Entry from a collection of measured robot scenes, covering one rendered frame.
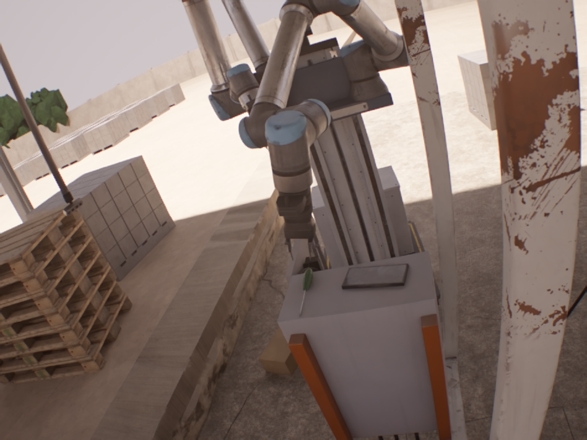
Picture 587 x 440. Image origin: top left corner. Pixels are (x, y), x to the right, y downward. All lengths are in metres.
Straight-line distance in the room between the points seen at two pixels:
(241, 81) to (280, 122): 0.66
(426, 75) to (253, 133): 0.52
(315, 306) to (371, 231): 1.46
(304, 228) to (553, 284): 0.70
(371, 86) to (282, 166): 1.11
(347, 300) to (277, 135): 0.45
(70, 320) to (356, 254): 1.92
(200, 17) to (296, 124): 1.09
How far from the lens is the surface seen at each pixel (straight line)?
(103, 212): 4.04
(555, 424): 2.24
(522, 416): 0.61
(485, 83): 5.37
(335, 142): 2.27
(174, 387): 2.53
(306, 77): 2.10
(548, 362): 0.53
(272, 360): 2.66
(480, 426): 2.22
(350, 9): 1.46
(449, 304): 1.83
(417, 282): 1.06
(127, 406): 2.66
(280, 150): 0.90
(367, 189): 2.38
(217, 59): 1.90
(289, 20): 1.36
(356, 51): 1.94
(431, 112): 1.26
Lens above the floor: 1.91
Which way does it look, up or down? 25 degrees down
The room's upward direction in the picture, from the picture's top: 21 degrees counter-clockwise
